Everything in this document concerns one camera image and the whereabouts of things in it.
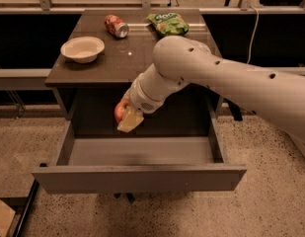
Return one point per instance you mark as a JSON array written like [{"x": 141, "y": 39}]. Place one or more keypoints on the cardboard box lower left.
[{"x": 6, "y": 217}]

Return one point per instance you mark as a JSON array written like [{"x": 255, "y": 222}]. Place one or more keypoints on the white paper bowl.
[{"x": 83, "y": 49}]

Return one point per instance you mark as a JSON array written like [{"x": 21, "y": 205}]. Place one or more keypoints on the open grey top drawer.
[{"x": 177, "y": 149}]

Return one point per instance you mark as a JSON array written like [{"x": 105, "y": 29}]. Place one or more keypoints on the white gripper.
[{"x": 141, "y": 100}]

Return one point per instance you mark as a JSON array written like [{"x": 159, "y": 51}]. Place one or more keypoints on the red apple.
[{"x": 119, "y": 110}]

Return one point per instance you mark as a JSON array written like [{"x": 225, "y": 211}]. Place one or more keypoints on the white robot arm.
[{"x": 275, "y": 96}]

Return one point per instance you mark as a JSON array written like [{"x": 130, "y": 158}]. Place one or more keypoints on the black metal floor frame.
[{"x": 22, "y": 206}]

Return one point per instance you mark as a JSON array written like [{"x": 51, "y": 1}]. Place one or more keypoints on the grey cabinet with top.
[{"x": 87, "y": 93}]

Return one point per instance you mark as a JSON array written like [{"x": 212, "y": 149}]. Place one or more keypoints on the green chip bag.
[{"x": 168, "y": 24}]

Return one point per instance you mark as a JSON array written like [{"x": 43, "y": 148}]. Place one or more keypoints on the red soda can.
[{"x": 116, "y": 26}]

